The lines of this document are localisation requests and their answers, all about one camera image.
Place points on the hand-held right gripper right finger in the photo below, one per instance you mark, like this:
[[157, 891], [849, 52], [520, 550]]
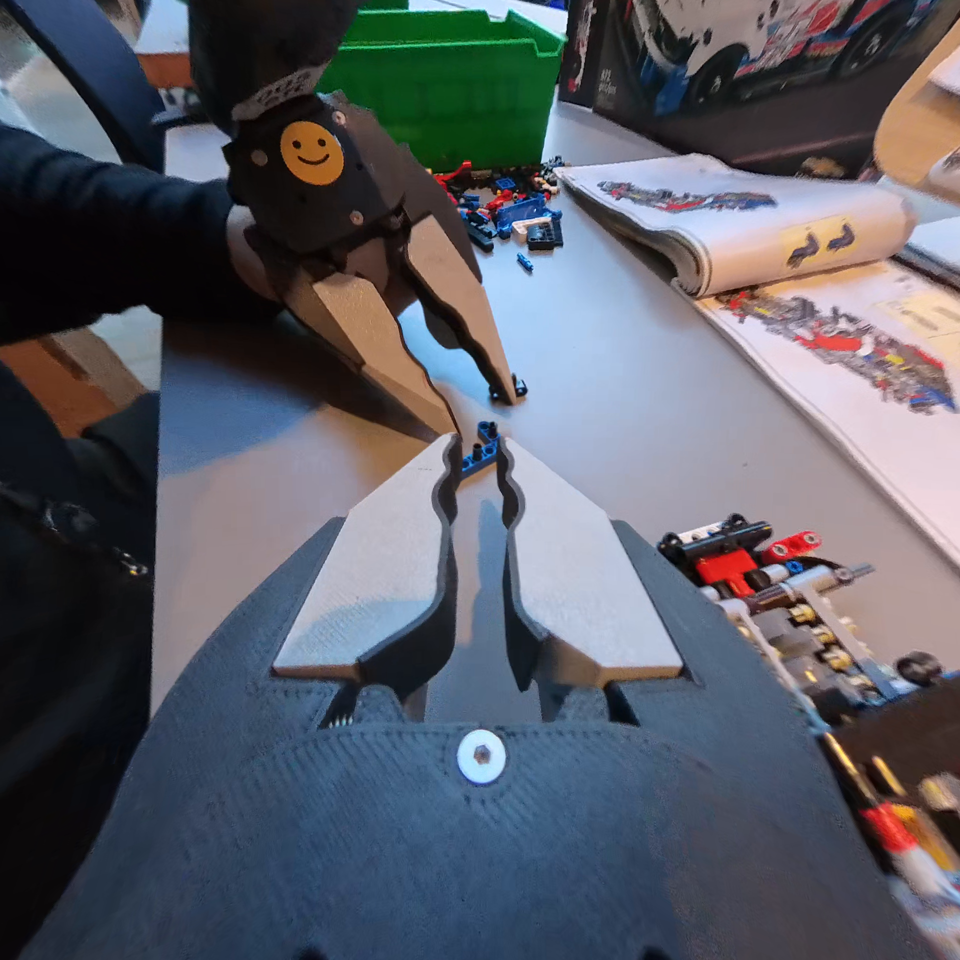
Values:
[[592, 600]]

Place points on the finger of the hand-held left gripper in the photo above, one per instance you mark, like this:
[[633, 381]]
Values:
[[457, 292], [367, 330]]

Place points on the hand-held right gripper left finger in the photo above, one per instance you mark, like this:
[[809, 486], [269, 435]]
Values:
[[367, 592]]

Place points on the blue angled beam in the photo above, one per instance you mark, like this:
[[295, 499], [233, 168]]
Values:
[[480, 459]]

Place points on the brick car chassis model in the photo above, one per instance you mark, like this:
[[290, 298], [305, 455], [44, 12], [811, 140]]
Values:
[[825, 652]]

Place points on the person's left forearm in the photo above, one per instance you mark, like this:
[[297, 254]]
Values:
[[97, 240]]

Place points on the person's left hand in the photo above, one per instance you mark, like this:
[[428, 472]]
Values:
[[247, 255]]

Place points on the pile of loose bricks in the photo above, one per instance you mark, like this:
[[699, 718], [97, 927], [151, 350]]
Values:
[[510, 210]]

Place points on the black angled connector piece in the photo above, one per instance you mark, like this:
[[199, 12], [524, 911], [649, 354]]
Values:
[[520, 388]]

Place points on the green storage bin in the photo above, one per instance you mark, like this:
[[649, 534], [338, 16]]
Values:
[[450, 97]]

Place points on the dark curved chair back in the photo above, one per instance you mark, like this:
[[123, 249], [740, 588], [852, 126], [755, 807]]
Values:
[[97, 67]]

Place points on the building instruction booklet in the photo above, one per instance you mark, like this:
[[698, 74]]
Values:
[[750, 225]]

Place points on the toy car set box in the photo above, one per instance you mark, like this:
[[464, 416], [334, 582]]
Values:
[[712, 112]]

